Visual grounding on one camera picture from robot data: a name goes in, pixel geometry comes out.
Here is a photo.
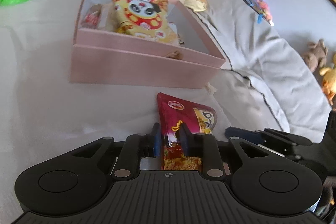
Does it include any brown plush toy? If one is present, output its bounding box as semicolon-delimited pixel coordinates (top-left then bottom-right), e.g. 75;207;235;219
302;39;328;73

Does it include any white rice cracker packet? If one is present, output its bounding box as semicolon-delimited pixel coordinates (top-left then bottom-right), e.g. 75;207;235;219
80;3;104;30

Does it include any dark red snack bag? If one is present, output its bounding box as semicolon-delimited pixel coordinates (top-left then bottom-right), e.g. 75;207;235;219
157;93;217;170

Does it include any orange plush toy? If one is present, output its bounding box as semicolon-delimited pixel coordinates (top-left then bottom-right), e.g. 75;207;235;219
319;54;336;106

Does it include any grey sofa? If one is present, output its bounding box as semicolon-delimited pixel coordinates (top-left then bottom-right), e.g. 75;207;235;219
196;0;331;143

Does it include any yellow panda snack bag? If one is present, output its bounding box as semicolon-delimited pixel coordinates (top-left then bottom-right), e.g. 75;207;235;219
112;0;179;46

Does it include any pink gift box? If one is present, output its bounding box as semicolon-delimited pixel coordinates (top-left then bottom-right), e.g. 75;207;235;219
70;0;225;89

